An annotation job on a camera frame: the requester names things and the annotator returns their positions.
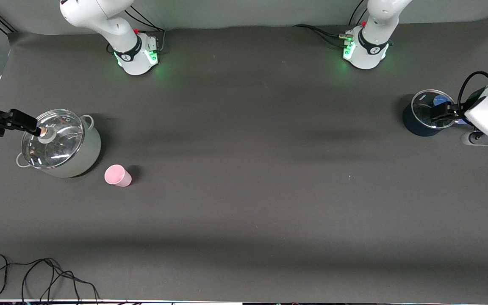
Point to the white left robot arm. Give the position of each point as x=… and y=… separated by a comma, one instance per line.
x=371, y=46

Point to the grey-green cooking pot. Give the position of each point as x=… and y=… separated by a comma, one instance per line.
x=87, y=156

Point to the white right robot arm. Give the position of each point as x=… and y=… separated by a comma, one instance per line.
x=134, y=55

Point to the pink plastic cup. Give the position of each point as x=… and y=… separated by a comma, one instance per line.
x=117, y=176

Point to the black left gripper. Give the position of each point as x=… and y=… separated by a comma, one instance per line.
x=460, y=112

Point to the glass pot lid beige knob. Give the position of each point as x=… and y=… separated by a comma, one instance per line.
x=57, y=146

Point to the glass saucepan lid blue knob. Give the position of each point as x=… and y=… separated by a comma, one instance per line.
x=422, y=101

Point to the dark aluminium rail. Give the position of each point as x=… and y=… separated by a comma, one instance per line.
x=4, y=25

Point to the dark blue saucepan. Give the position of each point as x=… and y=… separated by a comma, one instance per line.
x=411, y=125

